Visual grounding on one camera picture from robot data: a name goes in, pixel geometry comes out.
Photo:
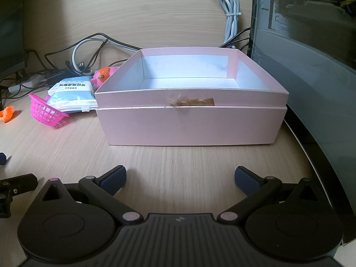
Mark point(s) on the pink cardboard box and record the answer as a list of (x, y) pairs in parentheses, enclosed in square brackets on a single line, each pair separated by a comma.
[(189, 125)]

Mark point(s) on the white power strip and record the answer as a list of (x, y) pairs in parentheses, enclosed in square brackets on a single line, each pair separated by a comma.
[(26, 83)]

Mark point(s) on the pink bird toy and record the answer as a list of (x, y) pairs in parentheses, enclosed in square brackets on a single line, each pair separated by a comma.
[(98, 79)]

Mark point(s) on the black monitor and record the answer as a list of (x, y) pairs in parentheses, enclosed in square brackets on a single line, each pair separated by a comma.
[(11, 27)]

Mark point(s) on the orange plastic toy piece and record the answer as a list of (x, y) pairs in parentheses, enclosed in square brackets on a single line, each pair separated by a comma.
[(7, 114)]

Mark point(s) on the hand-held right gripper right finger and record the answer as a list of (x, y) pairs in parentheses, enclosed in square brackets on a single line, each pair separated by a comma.
[(247, 182)]

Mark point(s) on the black computer case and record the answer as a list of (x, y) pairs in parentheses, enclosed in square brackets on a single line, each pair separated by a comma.
[(311, 75)]

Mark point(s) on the black power adapter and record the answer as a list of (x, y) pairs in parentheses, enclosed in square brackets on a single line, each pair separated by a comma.
[(57, 76)]

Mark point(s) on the pink plastic basket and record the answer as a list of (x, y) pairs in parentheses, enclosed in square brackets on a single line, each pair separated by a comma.
[(44, 111)]

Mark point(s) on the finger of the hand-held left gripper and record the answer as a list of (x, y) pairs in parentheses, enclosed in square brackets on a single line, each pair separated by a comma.
[(2, 158), (19, 182)]

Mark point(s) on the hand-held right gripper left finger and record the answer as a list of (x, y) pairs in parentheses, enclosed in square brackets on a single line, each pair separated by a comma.
[(114, 181)]

